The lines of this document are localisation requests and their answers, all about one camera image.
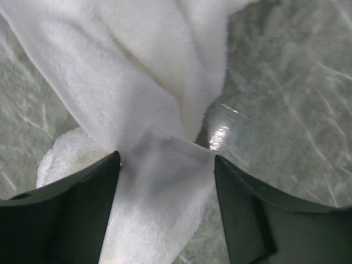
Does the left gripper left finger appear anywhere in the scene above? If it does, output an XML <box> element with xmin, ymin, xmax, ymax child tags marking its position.
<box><xmin>1</xmin><ymin>152</ymin><xmax>120</xmax><ymax>263</ymax></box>

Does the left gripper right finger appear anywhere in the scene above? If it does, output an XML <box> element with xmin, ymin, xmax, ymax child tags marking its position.
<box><xmin>214</xmin><ymin>156</ymin><xmax>351</xmax><ymax>264</ymax></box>

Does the white towel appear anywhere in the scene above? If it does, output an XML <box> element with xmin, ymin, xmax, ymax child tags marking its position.
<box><xmin>1</xmin><ymin>1</ymin><xmax>249</xmax><ymax>263</ymax></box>

